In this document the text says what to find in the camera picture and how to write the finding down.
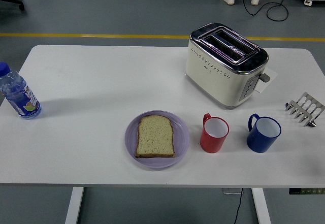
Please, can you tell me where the purple round plate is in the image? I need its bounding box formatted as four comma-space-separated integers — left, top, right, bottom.
124, 110, 190, 169

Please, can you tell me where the black hanging power cable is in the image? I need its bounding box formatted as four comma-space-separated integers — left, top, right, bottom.
233, 188, 244, 224

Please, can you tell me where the white table leg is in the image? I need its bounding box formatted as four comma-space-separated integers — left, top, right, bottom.
251, 187, 272, 224
64, 186, 85, 224

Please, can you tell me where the slice of white bread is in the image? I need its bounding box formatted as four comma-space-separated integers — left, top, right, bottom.
135, 115, 176, 158

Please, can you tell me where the black floor cable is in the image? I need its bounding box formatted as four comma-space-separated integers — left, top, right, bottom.
241, 0, 299, 22

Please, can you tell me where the blue enamel cup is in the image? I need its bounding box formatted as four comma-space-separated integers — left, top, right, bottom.
246, 113, 282, 153

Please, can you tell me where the black table control panel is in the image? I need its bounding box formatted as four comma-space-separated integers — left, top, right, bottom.
288, 187, 325, 196

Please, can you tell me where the grey under-table power box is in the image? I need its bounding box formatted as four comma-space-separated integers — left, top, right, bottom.
222, 187, 244, 196

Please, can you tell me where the cream chrome toaster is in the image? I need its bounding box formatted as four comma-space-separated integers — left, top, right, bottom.
184, 22, 271, 110

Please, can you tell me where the clear blue-capped water bottle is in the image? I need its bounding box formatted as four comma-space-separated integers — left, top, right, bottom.
0, 61, 42, 120

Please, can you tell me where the red enamel cup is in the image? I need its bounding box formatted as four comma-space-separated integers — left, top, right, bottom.
199, 113, 230, 154

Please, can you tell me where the silver metal toast rack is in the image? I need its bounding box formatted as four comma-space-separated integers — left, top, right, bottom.
284, 92, 325, 128

